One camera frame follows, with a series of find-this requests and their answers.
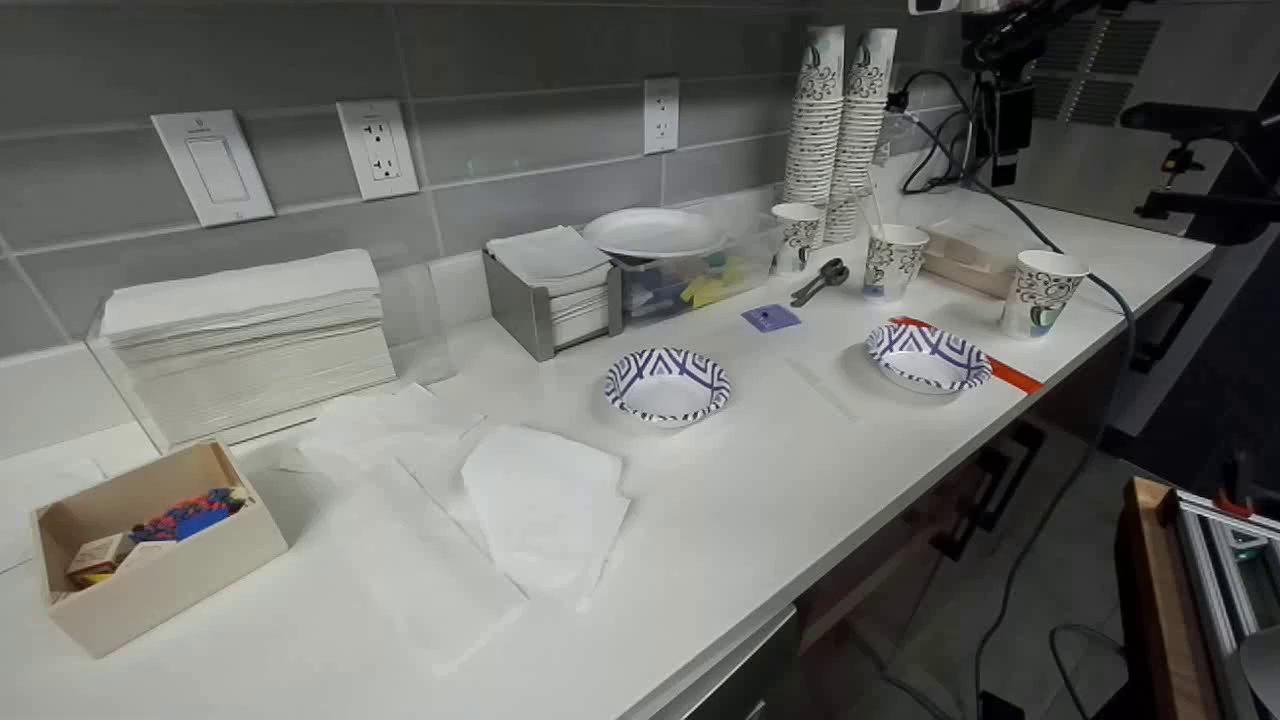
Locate stack of white napkins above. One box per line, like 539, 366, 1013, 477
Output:
486, 225, 614, 347

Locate stack of paper cups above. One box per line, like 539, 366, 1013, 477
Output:
782, 24, 847, 212
824, 27, 899, 244

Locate stack of white paper towels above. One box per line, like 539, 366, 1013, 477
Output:
99, 249, 399, 445

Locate blue and white paper plate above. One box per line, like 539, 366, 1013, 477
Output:
603, 346, 733, 429
865, 319, 994, 395

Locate heap of sachets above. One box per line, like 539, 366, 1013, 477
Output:
628, 254, 753, 318

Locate plain white plate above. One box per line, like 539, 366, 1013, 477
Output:
582, 207, 727, 260

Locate metal napkin holder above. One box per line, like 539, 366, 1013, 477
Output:
482, 247, 625, 363

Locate small purple square pad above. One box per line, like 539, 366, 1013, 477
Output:
740, 303, 803, 334

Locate clear plastic container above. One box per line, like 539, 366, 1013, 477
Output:
612, 188, 787, 324

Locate white paper napkin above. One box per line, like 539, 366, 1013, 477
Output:
345, 455, 529, 673
280, 383, 488, 481
461, 426, 632, 603

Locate patterned paper cup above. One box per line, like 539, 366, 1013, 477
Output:
770, 202, 825, 277
1002, 249, 1091, 340
862, 223, 931, 302

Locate black tongs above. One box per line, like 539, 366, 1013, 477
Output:
789, 257, 851, 308

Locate clear acrylic towel holder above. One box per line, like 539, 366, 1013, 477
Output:
84, 260, 458, 457

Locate light wooden tray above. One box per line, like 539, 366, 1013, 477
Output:
921, 219, 1023, 300

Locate orange strip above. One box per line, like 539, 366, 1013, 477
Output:
889, 315, 1043, 394

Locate heap of colourful packets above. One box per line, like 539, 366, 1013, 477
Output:
66, 487, 249, 590

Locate tan cardboard box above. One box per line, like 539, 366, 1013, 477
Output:
31, 440, 290, 659

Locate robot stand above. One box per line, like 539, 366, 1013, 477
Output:
1118, 476, 1280, 720

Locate white wall socket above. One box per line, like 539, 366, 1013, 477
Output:
643, 77, 681, 156
336, 98, 421, 201

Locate black drawer handle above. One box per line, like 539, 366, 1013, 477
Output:
930, 420, 1048, 563

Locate camera on mount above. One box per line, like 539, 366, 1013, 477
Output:
960, 0, 1106, 188

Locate white light switch plate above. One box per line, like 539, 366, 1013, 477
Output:
151, 109, 277, 228

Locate black cable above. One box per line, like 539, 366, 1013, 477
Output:
1048, 623, 1133, 720
886, 68, 1139, 720

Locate wall vent grille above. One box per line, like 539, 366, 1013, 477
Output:
1028, 14, 1163, 128

